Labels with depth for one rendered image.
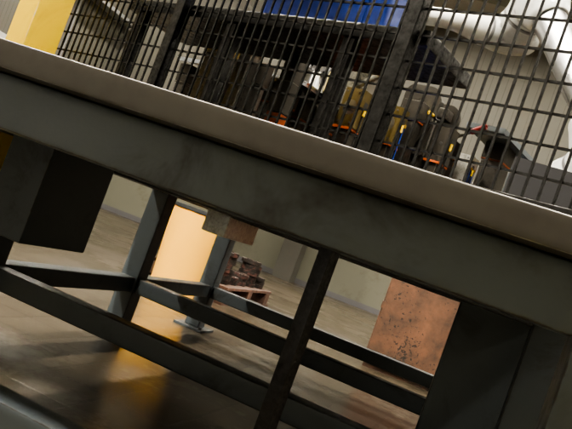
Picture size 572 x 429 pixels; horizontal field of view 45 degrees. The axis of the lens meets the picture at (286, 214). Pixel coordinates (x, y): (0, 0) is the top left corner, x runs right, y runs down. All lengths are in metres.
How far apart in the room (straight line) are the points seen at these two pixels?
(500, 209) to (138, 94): 0.47
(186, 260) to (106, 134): 3.36
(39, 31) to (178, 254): 2.52
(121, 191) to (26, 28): 10.14
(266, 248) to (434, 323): 6.75
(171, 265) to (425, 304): 1.58
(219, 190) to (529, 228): 0.38
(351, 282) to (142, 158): 9.63
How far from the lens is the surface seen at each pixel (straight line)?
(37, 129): 1.05
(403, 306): 4.37
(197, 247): 4.32
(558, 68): 2.13
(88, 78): 0.97
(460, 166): 2.68
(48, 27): 2.03
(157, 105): 0.91
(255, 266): 5.43
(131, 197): 11.96
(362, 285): 10.48
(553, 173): 1.85
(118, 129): 0.97
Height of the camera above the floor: 0.57
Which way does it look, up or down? 2 degrees up
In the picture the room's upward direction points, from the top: 20 degrees clockwise
